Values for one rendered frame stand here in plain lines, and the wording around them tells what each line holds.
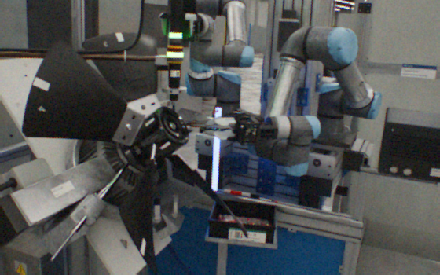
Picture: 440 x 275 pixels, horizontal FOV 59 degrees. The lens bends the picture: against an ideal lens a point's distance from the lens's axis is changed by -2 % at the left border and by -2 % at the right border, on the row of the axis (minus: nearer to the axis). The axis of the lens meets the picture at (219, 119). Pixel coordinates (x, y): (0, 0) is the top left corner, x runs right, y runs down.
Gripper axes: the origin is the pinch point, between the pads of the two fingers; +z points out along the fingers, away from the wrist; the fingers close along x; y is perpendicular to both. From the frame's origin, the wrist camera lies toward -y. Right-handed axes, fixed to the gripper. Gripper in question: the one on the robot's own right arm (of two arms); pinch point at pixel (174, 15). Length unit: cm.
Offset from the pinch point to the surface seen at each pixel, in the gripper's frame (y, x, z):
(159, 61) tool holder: 12.5, 3.4, 1.5
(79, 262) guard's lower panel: 117, 63, -52
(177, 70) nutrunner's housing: 14.8, -1.2, -0.4
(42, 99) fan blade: 19.2, 17.6, 32.7
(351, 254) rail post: 78, -58, -28
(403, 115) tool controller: 26, -67, -25
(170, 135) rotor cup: 30.0, -3.9, 11.6
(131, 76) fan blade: 17.3, 11.8, 0.5
